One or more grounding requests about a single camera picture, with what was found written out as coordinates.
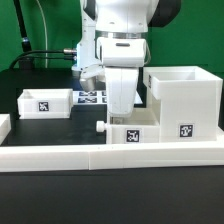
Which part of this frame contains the white boundary fence rail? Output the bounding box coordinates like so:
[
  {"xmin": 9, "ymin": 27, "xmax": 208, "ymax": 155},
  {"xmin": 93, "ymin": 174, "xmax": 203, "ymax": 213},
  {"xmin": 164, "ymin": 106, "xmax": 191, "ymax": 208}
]
[{"xmin": 0, "ymin": 114, "xmax": 224, "ymax": 172}]

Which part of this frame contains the black cable with connector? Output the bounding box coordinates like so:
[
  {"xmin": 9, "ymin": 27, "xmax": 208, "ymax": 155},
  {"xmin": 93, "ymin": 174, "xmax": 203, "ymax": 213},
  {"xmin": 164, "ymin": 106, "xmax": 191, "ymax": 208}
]
[{"xmin": 9, "ymin": 48, "xmax": 78, "ymax": 70}]

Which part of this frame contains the black pole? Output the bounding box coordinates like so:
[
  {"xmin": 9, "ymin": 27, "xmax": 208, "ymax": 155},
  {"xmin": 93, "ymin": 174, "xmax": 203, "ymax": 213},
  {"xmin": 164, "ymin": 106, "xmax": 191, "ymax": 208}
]
[{"xmin": 13, "ymin": 0, "xmax": 32, "ymax": 52}]

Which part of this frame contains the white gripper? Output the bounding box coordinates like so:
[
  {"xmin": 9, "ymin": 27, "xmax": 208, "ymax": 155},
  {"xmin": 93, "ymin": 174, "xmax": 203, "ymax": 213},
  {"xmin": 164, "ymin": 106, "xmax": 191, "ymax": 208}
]
[{"xmin": 97, "ymin": 37, "xmax": 146, "ymax": 118}]

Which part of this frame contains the white drawer cabinet frame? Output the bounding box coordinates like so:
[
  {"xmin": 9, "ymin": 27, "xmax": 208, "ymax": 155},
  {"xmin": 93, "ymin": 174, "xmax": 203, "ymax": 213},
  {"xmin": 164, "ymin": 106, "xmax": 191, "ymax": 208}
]
[{"xmin": 143, "ymin": 66, "xmax": 223, "ymax": 142}]

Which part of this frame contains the white drawer box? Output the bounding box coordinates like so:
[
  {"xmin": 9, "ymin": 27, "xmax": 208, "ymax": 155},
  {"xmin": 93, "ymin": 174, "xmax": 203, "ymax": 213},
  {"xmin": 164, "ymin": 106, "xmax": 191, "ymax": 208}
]
[
  {"xmin": 17, "ymin": 89, "xmax": 73, "ymax": 119},
  {"xmin": 96, "ymin": 108, "xmax": 160, "ymax": 144}
]

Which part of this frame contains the white thin cable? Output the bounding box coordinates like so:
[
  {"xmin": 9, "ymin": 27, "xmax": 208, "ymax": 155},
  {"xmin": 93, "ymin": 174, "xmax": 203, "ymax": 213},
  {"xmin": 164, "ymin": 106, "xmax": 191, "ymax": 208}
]
[{"xmin": 35, "ymin": 0, "xmax": 49, "ymax": 69}]

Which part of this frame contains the white front drawer box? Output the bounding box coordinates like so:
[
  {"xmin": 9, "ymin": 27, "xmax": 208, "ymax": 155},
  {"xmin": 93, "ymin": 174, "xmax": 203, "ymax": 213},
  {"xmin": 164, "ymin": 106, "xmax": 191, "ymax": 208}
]
[{"xmin": 96, "ymin": 108, "xmax": 160, "ymax": 144}]

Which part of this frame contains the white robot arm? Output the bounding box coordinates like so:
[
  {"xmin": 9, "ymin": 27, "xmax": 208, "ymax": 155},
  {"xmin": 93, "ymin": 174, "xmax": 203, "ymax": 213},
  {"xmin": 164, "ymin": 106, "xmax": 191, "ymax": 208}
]
[{"xmin": 72, "ymin": 0, "xmax": 181, "ymax": 118}]

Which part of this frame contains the white marker sheet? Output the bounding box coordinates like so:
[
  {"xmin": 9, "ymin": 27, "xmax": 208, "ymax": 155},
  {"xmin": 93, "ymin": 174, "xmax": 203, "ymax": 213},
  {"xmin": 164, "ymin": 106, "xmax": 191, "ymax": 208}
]
[{"xmin": 72, "ymin": 89, "xmax": 146, "ymax": 108}]

